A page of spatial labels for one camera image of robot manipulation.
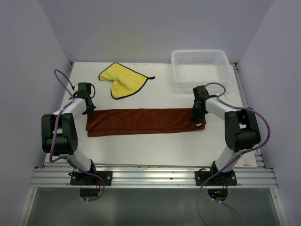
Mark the brown microfiber towel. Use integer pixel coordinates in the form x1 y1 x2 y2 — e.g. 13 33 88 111
86 108 206 137

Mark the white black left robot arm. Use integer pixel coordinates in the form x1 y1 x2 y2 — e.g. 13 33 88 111
41 82 98 185

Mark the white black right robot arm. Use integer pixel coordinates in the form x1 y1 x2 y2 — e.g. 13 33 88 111
190 86 261 185

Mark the yellow microfiber towel black trim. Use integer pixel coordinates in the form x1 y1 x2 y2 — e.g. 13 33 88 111
98 63 156 100

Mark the white perforated plastic basket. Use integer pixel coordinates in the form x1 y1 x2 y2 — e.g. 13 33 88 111
171 49 233 89

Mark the aluminium right side rail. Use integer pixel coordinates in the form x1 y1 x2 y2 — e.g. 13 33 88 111
230 63 266 169

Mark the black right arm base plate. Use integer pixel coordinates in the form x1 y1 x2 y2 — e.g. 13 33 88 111
194 170 238 186

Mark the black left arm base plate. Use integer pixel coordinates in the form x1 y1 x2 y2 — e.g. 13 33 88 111
68 171 113 186

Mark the aluminium table edge rail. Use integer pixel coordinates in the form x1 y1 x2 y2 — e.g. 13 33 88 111
30 165 278 188

